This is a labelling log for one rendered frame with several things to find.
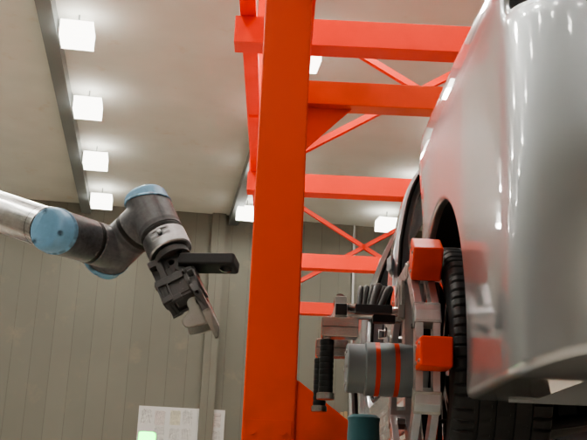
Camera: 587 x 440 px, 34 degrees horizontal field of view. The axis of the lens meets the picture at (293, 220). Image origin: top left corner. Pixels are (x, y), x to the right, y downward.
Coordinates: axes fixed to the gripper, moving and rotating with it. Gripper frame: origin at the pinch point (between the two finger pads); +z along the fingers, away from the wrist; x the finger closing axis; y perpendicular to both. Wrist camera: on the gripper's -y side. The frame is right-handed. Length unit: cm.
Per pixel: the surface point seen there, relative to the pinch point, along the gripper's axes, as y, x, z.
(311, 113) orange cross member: -79, -262, -238
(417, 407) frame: -31, -56, 12
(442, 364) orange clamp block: -40, -46, 9
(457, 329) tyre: -47, -48, 2
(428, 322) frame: -43, -51, -4
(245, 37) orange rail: -72, -281, -329
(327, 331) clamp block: -21, -53, -15
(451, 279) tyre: -53, -51, -11
